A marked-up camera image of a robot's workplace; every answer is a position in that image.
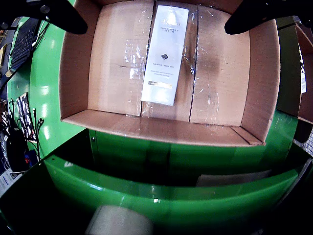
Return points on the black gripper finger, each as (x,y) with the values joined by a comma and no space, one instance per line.
(256,14)
(66,17)

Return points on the long white serum box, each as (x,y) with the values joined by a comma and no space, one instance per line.
(163,36)

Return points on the large shallow cardboard tray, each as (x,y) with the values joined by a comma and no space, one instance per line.
(110,85)

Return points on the cardboard box with olive flap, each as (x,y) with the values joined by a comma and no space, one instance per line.
(308,107)

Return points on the black laptop keyboard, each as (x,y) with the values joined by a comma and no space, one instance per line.
(22,46)

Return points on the black white patterned carton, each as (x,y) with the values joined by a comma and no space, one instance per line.
(25,115)

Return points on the black rounded device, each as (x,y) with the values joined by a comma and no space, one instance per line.
(17,154)

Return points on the white printed leaflet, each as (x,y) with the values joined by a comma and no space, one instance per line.
(6,181)

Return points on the green metal machine housing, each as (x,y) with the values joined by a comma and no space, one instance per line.
(171,203)

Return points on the white tape roll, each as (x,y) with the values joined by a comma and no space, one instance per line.
(117,222)

